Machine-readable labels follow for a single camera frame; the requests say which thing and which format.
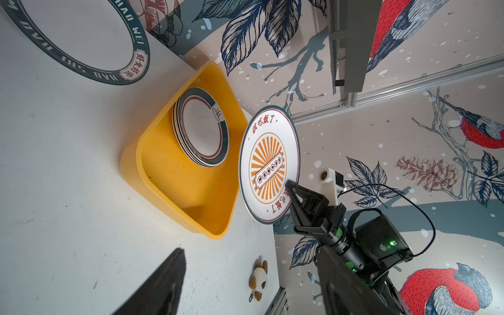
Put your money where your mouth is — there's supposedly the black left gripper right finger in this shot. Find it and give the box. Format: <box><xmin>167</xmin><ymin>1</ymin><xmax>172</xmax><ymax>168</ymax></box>
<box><xmin>316</xmin><ymin>245</ymin><xmax>394</xmax><ymax>315</ymax></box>

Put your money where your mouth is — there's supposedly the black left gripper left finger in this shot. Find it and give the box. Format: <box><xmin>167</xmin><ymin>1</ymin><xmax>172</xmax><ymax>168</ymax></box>
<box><xmin>114</xmin><ymin>248</ymin><xmax>186</xmax><ymax>315</ymax></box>

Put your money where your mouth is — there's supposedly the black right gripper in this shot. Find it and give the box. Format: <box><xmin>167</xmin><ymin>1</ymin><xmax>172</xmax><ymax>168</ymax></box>
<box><xmin>285</xmin><ymin>180</ymin><xmax>356</xmax><ymax>272</ymax></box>

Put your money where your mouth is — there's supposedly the orange sunburst plate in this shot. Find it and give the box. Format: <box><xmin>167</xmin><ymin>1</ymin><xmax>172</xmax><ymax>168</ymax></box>
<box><xmin>238</xmin><ymin>106</ymin><xmax>301</xmax><ymax>224</ymax></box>

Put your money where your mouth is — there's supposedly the green rim plate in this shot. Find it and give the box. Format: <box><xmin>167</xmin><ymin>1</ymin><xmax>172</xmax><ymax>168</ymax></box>
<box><xmin>1</xmin><ymin>1</ymin><xmax>151</xmax><ymax>89</ymax></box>
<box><xmin>172</xmin><ymin>87</ymin><xmax>230</xmax><ymax>168</ymax></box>

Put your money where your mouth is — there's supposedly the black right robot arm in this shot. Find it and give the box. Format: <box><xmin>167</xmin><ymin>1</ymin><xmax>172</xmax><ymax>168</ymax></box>
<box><xmin>286</xmin><ymin>181</ymin><xmax>413</xmax><ymax>314</ymax></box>

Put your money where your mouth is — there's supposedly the yellow plastic bin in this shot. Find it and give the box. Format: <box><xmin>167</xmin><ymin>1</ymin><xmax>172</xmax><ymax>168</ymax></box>
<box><xmin>120</xmin><ymin>61</ymin><xmax>248</xmax><ymax>240</ymax></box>

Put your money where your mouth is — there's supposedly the brown white plush toy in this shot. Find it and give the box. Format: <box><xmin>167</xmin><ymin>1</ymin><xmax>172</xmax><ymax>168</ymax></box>
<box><xmin>248</xmin><ymin>260</ymin><xmax>269</xmax><ymax>303</ymax></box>

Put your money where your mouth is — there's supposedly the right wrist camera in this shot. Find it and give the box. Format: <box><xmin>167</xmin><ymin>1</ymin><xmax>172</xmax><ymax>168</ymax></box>
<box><xmin>320</xmin><ymin>167</ymin><xmax>346</xmax><ymax>206</ymax></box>

